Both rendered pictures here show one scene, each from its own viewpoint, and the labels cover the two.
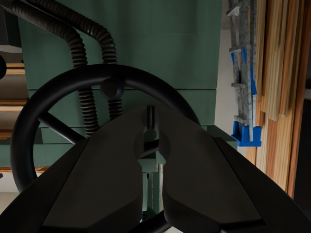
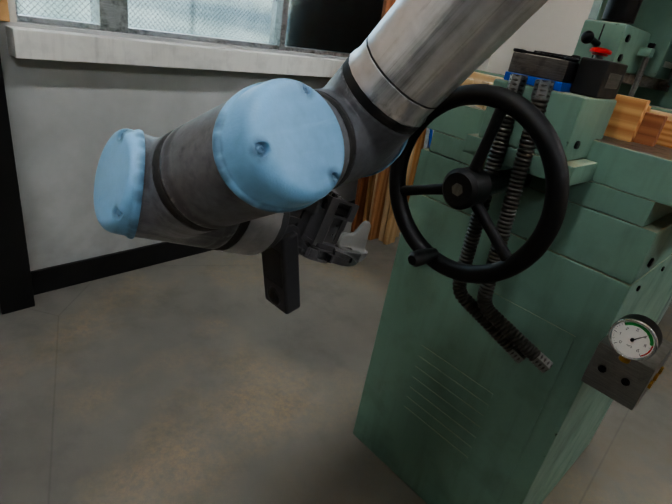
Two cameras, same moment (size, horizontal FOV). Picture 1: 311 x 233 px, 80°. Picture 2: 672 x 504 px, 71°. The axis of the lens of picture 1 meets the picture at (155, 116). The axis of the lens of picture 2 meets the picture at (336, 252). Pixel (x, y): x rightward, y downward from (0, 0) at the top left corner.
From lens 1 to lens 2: 61 cm
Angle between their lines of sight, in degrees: 54
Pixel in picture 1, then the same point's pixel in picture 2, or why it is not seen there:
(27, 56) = (604, 321)
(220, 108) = (545, 33)
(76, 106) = (571, 235)
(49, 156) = (656, 178)
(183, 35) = not seen: hidden behind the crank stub
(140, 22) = not seen: hidden behind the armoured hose
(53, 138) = (630, 203)
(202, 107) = (428, 175)
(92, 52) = (521, 285)
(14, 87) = not seen: outside the picture
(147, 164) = (472, 147)
